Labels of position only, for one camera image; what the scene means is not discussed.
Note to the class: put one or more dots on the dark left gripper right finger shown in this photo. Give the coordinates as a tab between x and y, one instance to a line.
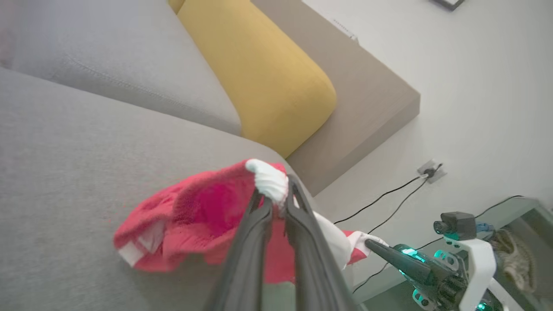
313	268

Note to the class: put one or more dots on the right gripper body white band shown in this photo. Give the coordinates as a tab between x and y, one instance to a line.
445	289

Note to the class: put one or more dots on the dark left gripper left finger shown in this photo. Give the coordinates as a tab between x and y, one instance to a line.
246	268

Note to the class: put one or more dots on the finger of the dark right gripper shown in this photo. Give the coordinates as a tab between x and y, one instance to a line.
402	262
417	255

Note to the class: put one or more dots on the red basketball jersey white sleeves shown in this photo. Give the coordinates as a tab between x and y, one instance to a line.
194	216

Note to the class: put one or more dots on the brown furry item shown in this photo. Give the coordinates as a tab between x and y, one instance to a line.
516	259

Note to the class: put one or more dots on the glass side table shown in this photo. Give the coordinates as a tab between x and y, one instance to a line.
533	211

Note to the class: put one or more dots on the beige sofa base panel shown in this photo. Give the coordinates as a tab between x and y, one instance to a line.
371	108

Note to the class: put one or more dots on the yellow sofa cushion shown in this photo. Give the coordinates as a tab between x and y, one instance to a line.
259	77

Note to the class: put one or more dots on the large grey sofa seat cushion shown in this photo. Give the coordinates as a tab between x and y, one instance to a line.
65	172

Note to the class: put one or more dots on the small white plug strip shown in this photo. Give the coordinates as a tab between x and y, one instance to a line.
344	29

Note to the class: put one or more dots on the grey sofa back cushion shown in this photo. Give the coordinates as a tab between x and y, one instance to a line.
108	43

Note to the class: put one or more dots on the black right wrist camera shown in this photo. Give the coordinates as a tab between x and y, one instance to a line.
458	224

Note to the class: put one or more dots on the grey wall socket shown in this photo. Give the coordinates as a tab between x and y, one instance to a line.
432	170

